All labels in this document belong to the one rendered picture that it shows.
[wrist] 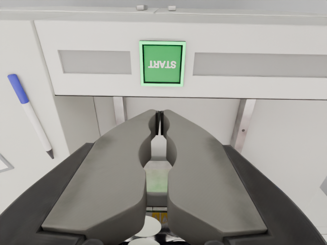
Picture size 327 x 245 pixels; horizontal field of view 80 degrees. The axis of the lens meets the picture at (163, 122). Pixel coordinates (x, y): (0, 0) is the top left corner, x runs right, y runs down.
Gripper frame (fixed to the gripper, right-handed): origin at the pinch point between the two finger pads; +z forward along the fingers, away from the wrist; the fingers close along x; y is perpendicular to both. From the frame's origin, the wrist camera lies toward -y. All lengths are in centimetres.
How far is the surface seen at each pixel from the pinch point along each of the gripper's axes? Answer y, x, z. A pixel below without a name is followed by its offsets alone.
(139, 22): -3.9, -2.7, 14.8
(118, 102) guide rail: 11.6, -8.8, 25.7
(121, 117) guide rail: 15.1, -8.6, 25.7
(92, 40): -1.9, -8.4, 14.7
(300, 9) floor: -4, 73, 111
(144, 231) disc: 49, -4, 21
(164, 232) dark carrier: 49, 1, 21
